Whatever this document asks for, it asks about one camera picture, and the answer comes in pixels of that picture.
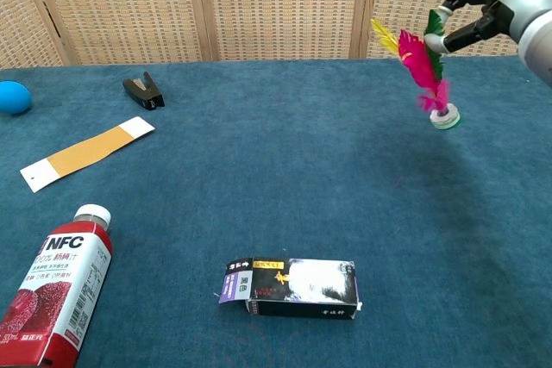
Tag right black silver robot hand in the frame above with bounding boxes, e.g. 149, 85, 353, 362
423, 0, 552, 57

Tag colorful feather shuttlecock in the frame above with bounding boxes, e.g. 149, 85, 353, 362
370, 9, 462, 131

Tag woven bamboo folding screen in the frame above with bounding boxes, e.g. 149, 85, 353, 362
0, 0, 552, 70

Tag blue felt table cloth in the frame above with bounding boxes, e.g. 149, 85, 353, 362
0, 56, 552, 368

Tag black white carton box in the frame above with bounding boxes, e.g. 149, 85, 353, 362
213, 256, 363, 321

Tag black stapler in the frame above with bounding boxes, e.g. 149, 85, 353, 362
122, 71, 166, 112

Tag white orange paper strip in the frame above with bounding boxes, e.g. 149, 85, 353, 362
19, 116, 156, 194

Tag blue ball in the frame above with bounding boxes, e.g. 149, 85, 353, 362
0, 80, 33, 116

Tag red NFC juice bottle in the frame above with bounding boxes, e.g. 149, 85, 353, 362
0, 203, 115, 368

